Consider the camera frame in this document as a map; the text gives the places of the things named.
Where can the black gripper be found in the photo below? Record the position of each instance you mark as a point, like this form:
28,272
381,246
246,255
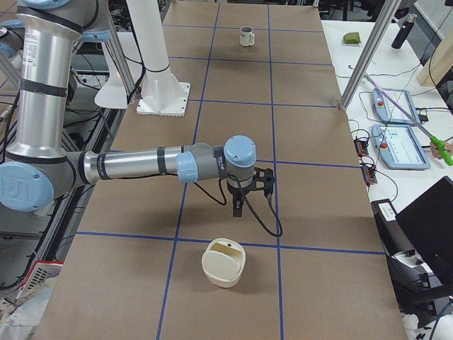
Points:
235,194

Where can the white plastic mug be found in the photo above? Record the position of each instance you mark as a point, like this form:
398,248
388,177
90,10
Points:
247,36

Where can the person's hand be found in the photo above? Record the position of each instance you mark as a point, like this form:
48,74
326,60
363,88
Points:
437,153

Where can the cream plastic bin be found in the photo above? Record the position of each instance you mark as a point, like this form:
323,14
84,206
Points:
223,262

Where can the lower teach pendant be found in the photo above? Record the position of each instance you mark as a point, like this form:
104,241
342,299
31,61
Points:
398,147

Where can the teach pendant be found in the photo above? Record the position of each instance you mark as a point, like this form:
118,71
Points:
387,112
398,147

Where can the upper teach pendant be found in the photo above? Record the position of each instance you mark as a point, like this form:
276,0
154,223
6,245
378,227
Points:
387,112

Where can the black laptop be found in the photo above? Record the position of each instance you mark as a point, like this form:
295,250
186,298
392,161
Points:
427,223

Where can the green cloth pouch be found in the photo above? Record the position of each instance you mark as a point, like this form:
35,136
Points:
352,38

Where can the black water bottle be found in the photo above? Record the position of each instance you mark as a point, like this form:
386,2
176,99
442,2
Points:
404,31

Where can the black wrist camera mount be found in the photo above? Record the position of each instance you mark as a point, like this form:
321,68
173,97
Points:
263,180

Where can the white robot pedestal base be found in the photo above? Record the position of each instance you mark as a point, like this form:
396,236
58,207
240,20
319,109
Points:
162,93

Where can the aluminium frame post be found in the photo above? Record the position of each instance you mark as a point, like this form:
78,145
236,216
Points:
375,37

